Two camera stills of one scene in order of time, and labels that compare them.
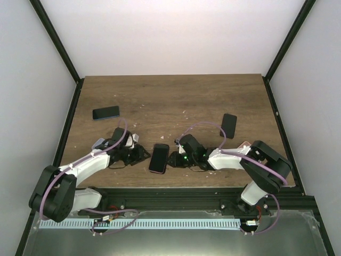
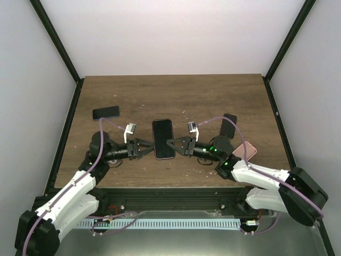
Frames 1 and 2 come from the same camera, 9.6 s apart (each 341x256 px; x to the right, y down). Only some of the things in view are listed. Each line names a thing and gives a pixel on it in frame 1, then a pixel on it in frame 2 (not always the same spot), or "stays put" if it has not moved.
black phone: x=159 y=158 → x=162 y=131
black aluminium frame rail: x=284 y=201 stays put
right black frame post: x=293 y=31 stays put
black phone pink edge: x=228 y=124 stays put
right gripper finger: x=174 y=163 → x=185 y=142
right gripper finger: x=175 y=155 → x=186 y=141
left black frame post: x=61 y=48 stays put
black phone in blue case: x=98 y=113 stays put
